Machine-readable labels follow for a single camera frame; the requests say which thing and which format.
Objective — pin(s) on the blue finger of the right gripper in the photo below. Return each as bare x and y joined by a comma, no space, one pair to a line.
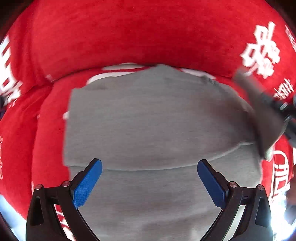
270,101

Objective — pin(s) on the red wedding print blanket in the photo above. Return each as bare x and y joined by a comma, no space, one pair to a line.
54,47

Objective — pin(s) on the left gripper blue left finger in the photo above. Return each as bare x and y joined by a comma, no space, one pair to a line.
43,222

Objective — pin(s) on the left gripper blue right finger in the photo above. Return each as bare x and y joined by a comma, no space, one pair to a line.
255,223

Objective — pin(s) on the grey knit sweater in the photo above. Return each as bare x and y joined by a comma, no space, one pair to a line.
150,129

